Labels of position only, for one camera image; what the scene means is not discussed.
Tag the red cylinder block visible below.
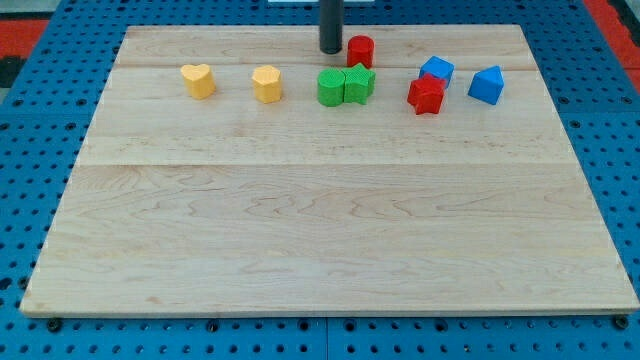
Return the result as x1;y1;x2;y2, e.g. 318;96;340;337
346;35;375;69

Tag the green star block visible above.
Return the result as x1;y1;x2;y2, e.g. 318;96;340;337
342;63;376;105

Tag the red star block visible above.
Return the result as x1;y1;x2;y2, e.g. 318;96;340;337
407;73;446;115

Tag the green cylinder block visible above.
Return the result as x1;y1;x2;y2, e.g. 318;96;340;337
317;68;345;107

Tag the light wooden board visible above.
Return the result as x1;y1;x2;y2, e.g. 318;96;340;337
20;25;639;318

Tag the yellow pentagon block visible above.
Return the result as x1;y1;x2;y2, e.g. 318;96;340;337
252;65;282;104

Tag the yellow heart block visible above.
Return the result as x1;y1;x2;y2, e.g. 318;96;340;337
180;64;216;100

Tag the blue cube block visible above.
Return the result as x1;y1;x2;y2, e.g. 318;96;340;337
419;56;455;87

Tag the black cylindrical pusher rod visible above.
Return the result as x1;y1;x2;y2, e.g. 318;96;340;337
319;0;344;55

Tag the blue triangular prism block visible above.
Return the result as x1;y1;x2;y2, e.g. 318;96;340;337
468;65;504;105

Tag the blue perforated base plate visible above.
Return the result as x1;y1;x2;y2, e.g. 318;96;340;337
1;1;639;359

